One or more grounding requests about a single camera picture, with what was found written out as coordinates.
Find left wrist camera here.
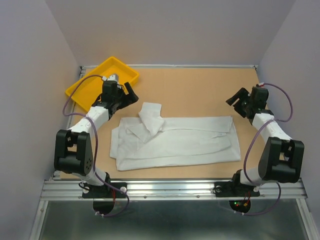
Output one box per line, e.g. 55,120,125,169
101,73,119,96

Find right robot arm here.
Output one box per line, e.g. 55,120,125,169
225,84,305,196

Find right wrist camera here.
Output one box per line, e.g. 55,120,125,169
250,86,269,110

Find yellow plastic tray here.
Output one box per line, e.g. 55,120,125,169
65,56,140,112

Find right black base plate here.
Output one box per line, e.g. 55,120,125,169
212,181,260,198

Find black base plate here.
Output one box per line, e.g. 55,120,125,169
212,181,260,198
78,182,127,199

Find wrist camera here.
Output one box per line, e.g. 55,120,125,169
250,86,269,110
101,73,119,96

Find aluminium rail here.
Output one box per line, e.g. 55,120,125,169
54,66,85,171
40,178,308,202
79,64,258,72

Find aluminium front rail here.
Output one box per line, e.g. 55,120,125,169
40,178,308,202

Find aluminium back rail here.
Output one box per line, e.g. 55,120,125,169
79,64,258,72

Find white long sleeve shirt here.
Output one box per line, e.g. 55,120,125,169
110,102,241,171

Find aluminium left side rail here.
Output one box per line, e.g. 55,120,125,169
54,66,85,171

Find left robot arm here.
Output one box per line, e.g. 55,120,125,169
54,80,139,197

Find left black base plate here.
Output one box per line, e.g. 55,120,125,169
78,182,127,199

